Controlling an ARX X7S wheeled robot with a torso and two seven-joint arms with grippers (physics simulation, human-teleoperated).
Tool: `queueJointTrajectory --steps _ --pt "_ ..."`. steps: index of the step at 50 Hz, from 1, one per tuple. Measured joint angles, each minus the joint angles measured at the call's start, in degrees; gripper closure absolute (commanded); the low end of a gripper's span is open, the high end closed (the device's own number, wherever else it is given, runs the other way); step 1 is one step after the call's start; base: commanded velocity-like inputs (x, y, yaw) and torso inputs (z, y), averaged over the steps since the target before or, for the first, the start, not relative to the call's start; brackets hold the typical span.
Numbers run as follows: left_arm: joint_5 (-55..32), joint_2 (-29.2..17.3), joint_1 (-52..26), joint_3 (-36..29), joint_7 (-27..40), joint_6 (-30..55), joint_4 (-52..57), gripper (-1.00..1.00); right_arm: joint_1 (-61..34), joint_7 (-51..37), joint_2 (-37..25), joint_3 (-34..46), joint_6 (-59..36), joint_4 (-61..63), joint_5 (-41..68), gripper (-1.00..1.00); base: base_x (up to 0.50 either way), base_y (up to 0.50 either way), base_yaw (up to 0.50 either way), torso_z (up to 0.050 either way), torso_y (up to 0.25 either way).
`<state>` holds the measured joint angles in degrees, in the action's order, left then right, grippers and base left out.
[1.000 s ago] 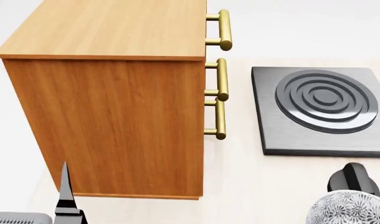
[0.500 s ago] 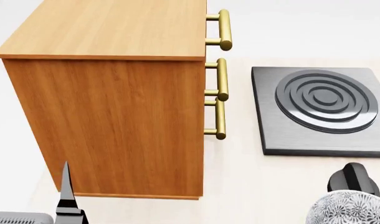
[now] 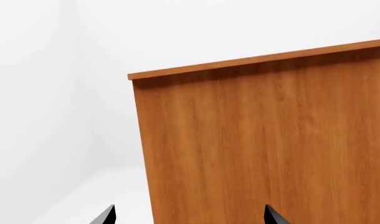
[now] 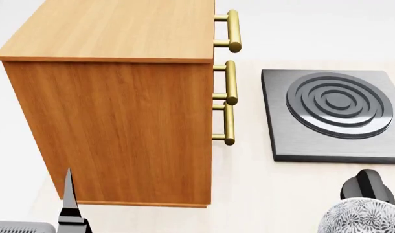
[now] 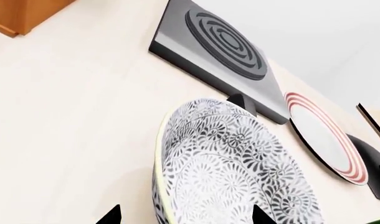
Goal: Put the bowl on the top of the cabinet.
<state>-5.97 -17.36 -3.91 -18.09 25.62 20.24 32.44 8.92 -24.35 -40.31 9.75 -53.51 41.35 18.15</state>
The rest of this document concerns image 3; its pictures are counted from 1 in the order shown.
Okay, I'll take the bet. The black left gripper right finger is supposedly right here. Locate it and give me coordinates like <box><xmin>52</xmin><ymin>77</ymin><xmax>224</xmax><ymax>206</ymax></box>
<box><xmin>264</xmin><ymin>203</ymin><xmax>291</xmax><ymax>224</ymax></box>

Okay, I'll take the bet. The brown wooden cabinet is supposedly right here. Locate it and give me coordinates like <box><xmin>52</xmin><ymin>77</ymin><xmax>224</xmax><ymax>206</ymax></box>
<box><xmin>127</xmin><ymin>37</ymin><xmax>380</xmax><ymax>224</ymax></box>

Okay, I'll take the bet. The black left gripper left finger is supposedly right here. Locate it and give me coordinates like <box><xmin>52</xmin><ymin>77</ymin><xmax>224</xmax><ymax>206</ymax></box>
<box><xmin>88</xmin><ymin>203</ymin><xmax>116</xmax><ymax>224</ymax></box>

